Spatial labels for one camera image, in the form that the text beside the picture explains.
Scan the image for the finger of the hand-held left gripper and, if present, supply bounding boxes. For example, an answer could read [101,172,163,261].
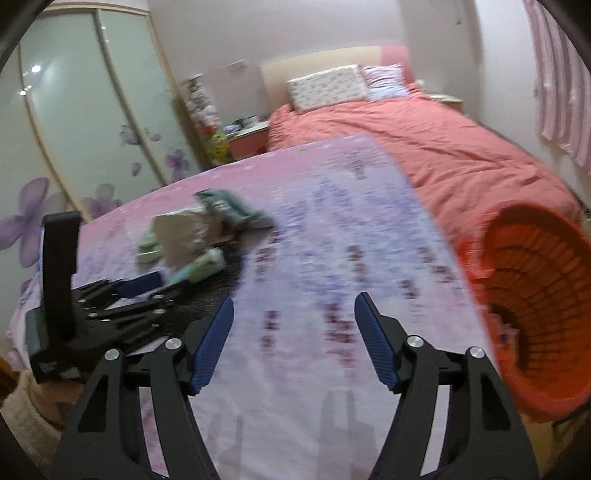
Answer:
[92,279,197,344]
[74,271,163,308]

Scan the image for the grey green sock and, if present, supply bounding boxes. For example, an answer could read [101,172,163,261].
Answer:
[194,188,273,230]

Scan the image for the stack of plush toys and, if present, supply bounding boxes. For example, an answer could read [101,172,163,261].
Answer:
[178,74,232,167]

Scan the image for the orange plastic basket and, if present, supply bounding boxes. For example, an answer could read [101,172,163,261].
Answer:
[455,200,589,423]

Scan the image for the paper bag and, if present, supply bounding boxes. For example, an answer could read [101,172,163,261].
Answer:
[152,205,227,271]

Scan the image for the pink striped curtain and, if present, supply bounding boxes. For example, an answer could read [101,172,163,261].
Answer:
[522,0,591,171]

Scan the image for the cream and pink headboard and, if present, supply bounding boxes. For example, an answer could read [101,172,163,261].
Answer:
[260,45,413,112]

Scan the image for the bed with red duvet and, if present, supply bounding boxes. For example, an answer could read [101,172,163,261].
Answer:
[267,88,583,241]

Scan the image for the white floral pillow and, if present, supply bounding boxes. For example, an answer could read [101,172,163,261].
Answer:
[285,64,370,113]

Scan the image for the small pale green container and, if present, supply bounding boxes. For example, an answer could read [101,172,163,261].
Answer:
[136,228,163,265]

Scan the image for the green tube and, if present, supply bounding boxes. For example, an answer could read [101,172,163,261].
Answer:
[165,247,227,288]

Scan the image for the pink and white nightstand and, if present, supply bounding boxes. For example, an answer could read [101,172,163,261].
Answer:
[226,121,271,161]
[427,92,465,112]

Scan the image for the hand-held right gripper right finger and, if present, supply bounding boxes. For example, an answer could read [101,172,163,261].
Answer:
[355,292,541,480]

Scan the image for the person's left forearm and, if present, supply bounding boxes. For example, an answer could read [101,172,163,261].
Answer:
[0,364,88,467]

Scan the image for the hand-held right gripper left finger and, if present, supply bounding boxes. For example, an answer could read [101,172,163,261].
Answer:
[55,295,236,480]

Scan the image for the flower print sliding wardrobe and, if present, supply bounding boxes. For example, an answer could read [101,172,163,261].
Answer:
[0,7,208,287]

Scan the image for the pink striped pillow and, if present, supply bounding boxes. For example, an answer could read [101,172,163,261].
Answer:
[360,62,411,100]

